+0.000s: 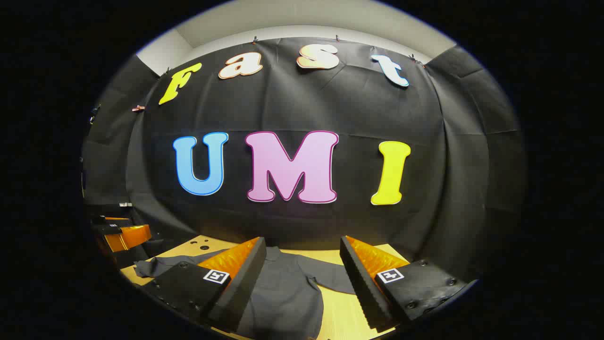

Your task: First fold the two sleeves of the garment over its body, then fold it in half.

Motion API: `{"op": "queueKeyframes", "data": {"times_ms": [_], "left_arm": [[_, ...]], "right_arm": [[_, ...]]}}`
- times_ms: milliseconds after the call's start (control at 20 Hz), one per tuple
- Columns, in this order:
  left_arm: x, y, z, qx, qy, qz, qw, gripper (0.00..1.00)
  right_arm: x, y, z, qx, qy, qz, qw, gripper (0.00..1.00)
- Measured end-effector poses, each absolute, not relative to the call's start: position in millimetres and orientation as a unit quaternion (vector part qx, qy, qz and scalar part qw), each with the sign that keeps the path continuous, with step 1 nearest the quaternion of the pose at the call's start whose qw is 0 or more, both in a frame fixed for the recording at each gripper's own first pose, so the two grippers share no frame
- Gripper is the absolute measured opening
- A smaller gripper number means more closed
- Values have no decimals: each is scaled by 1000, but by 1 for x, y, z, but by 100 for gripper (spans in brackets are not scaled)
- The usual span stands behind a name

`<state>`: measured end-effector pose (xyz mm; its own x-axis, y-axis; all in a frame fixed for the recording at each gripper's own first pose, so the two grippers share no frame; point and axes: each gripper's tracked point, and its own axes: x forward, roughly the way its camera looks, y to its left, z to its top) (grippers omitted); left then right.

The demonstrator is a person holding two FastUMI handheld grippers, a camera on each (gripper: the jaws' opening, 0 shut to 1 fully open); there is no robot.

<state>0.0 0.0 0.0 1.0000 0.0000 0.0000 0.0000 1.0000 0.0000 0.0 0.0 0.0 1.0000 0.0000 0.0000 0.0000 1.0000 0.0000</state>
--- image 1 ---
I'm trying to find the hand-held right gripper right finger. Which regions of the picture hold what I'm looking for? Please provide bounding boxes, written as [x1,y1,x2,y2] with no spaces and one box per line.
[339,235,469,332]

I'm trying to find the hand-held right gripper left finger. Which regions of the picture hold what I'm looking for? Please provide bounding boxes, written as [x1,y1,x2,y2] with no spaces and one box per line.
[141,236,268,332]

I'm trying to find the grey polo shirt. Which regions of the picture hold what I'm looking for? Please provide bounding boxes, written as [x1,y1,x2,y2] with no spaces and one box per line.
[134,246,357,340]

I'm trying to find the black backdrop cloth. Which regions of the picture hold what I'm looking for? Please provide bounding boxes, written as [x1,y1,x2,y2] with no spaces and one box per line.
[81,37,525,284]

